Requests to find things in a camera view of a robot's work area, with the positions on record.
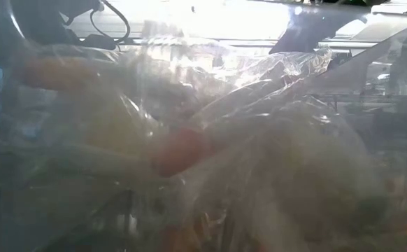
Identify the clear plastic bin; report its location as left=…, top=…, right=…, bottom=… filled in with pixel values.
left=0, top=0, right=407, bottom=252

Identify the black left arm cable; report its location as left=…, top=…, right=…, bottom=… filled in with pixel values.
left=90, top=0, right=131, bottom=45

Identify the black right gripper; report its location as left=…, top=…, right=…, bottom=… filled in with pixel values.
left=269, top=6, right=369, bottom=55

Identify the red toothbrush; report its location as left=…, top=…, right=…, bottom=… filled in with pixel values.
left=150, top=47, right=334, bottom=179

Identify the ceiling light strip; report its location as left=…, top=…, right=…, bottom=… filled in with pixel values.
left=220, top=39, right=378, bottom=49

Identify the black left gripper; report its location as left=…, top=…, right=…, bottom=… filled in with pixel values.
left=79, top=33, right=117, bottom=51

